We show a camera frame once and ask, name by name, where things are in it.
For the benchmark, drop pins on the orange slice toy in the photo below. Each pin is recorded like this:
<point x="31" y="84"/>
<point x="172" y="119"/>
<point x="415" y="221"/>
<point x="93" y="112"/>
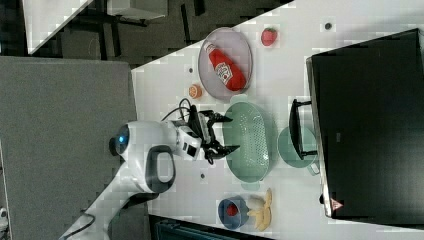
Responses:
<point x="195" y="91"/>

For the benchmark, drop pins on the blue bowl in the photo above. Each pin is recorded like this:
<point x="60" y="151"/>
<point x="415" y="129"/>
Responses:
<point x="237" y="221"/>

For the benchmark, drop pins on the green mug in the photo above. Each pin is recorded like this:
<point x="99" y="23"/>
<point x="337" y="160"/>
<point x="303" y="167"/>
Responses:
<point x="287" y="152"/>

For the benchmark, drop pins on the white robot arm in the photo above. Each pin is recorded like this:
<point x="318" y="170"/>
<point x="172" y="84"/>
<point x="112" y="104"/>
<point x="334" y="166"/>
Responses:
<point x="148" y="149"/>

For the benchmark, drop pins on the grey round plate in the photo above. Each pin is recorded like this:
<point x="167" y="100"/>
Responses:
<point x="234" y="44"/>

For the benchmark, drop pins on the peeled banana toy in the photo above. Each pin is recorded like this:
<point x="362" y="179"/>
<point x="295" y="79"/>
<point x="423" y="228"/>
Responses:
<point x="260" y="209"/>

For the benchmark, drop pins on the red strawberry toy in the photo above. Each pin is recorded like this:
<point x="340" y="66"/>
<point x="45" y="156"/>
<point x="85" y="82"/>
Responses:
<point x="268" y="36"/>

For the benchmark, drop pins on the black toaster oven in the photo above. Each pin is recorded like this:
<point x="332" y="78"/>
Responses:
<point x="368" y="116"/>

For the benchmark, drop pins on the red ketchup bottle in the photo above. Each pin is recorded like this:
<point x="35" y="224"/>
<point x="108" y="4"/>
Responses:
<point x="226" y="70"/>

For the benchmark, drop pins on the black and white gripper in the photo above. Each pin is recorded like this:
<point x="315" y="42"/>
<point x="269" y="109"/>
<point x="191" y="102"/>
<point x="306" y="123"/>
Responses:
<point x="199" y="127"/>

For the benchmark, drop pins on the red strawberry in bowl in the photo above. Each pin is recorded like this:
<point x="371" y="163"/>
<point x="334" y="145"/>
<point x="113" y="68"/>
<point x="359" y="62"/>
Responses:
<point x="232" y="210"/>

